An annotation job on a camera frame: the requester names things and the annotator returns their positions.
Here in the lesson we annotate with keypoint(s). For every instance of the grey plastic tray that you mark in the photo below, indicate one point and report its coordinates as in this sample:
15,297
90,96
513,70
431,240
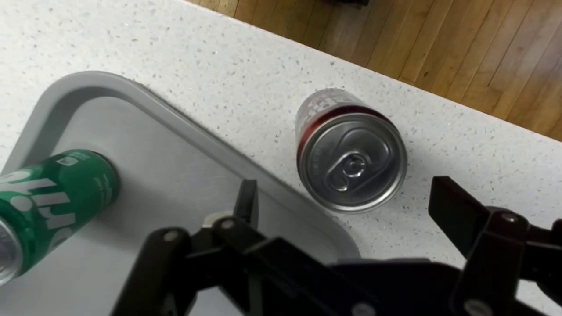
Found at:
169,175

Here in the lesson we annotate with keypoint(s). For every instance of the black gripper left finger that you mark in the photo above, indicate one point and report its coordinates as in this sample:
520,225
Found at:
264,263

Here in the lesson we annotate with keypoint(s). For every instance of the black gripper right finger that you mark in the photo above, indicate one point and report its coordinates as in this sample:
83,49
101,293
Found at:
498,246

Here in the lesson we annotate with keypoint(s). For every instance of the green soda can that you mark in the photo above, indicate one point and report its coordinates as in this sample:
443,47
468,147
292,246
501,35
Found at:
59,198

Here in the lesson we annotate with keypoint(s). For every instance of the red soda can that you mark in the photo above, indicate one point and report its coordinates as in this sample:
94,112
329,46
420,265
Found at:
352,163

